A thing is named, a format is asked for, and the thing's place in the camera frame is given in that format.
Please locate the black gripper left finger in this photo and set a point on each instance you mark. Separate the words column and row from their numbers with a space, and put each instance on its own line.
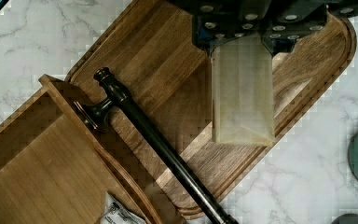
column 216, row 22

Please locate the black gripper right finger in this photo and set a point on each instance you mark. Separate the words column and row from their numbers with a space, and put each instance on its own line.
column 288, row 20

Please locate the pale butter stick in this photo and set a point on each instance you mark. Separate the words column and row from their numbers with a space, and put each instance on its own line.
column 243, row 110

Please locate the wooden cutting board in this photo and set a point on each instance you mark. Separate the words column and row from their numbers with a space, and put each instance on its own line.
column 148, row 47

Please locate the white plastic packet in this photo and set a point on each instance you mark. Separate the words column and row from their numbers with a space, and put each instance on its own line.
column 116, row 213

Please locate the open wooden drawer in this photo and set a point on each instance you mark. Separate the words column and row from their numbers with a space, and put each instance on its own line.
column 56, row 170

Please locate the black drawer handle bar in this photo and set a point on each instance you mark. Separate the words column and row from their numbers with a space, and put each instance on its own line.
column 117, row 94

